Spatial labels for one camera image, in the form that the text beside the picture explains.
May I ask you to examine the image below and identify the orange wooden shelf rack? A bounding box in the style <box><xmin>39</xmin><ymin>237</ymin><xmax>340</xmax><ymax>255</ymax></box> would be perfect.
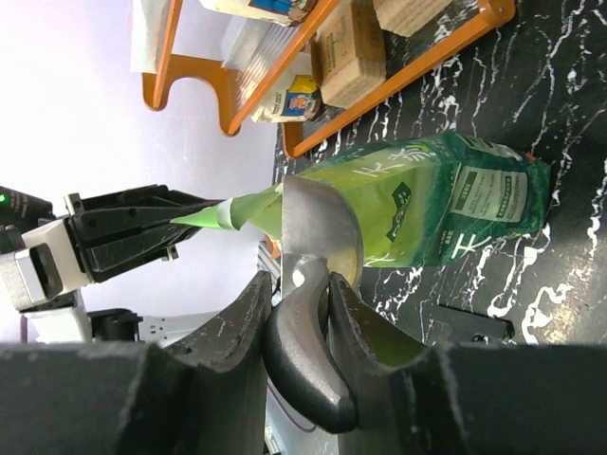
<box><xmin>131</xmin><ymin>1</ymin><xmax>515</xmax><ymax>159</ymax></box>

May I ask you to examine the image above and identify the beige sponge pack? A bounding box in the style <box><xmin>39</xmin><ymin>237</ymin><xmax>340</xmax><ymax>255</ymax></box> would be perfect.
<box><xmin>372</xmin><ymin>0</ymin><xmax>452</xmax><ymax>38</ymax></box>
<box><xmin>311</xmin><ymin>1</ymin><xmax>386</xmax><ymax>109</ymax></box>

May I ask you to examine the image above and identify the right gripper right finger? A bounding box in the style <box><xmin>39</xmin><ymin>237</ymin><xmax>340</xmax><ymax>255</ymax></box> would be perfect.
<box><xmin>329</xmin><ymin>274</ymin><xmax>606</xmax><ymax>454</ymax></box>

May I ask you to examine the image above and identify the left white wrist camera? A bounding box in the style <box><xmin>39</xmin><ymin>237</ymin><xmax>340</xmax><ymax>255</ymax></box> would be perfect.
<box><xmin>1</xmin><ymin>219</ymin><xmax>92</xmax><ymax>313</ymax></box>

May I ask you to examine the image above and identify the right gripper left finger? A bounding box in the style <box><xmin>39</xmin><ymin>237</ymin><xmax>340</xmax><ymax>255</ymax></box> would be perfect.
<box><xmin>1</xmin><ymin>271</ymin><xmax>271</xmax><ymax>454</ymax></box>

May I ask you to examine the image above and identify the white printed mug lower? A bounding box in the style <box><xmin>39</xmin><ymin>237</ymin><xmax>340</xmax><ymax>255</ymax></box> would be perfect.
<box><xmin>250</xmin><ymin>74</ymin><xmax>322</xmax><ymax>123</ymax></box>

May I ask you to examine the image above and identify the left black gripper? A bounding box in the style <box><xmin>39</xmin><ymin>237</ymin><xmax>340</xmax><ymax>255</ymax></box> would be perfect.
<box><xmin>64</xmin><ymin>185</ymin><xmax>222</xmax><ymax>283</ymax></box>

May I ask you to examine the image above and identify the beige sponge pack right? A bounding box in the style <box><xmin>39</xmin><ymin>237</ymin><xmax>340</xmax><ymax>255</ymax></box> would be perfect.
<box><xmin>372</xmin><ymin>0</ymin><xmax>452</xmax><ymax>38</ymax></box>

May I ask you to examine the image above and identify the green litter bag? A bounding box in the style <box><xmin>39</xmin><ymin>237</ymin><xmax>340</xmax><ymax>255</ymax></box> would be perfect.
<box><xmin>178</xmin><ymin>132</ymin><xmax>552</xmax><ymax>271</ymax></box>

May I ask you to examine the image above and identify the black bag clip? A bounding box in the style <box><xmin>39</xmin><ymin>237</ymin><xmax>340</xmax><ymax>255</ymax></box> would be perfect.
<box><xmin>432</xmin><ymin>305</ymin><xmax>514</xmax><ymax>343</ymax></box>

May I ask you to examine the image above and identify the grey metal scoop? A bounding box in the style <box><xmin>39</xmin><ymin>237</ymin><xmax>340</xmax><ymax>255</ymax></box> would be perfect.
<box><xmin>262</xmin><ymin>176</ymin><xmax>364</xmax><ymax>434</ymax></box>

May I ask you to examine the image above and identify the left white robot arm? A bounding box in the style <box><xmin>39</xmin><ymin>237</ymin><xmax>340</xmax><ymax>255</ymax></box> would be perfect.
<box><xmin>1</xmin><ymin>185</ymin><xmax>217</xmax><ymax>347</ymax></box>

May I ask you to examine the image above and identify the beige sponge pack left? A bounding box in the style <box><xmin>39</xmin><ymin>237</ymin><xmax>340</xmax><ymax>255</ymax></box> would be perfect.
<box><xmin>311</xmin><ymin>1</ymin><xmax>386</xmax><ymax>109</ymax></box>

